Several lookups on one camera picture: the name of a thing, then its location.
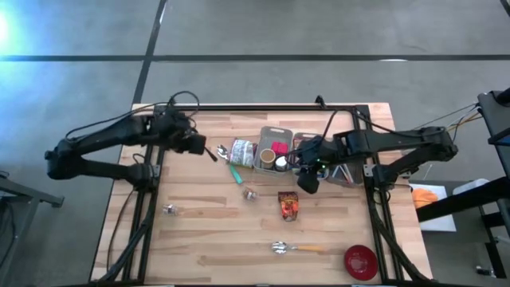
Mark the white-lid spice jar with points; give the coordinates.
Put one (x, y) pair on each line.
(281, 162)

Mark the orange brown snack packet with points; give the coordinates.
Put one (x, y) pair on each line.
(288, 207)

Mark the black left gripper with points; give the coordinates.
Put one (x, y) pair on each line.
(173, 131)

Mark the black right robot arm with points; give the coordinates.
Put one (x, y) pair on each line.
(398, 141)

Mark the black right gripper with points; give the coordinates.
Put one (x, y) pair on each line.
(318, 153)

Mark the white plastic tub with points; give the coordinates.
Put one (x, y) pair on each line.
(470, 186)

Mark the red and black bowl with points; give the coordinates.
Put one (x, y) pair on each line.
(360, 263)

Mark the grey metal stand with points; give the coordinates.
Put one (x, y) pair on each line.
(24, 191)

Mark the orange object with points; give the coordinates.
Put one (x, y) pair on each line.
(424, 198)

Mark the black equipment stand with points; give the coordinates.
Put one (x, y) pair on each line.
(496, 119)

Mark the white printed noodle packet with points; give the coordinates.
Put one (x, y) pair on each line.
(242, 153)

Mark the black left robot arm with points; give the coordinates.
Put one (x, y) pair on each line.
(99, 137)

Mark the gold-lid nori furikake jar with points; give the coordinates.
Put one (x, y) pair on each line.
(267, 158)

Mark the white paper sheet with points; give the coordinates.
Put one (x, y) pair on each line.
(438, 219)

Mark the red-lid spice container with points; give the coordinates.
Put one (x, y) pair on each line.
(280, 148)

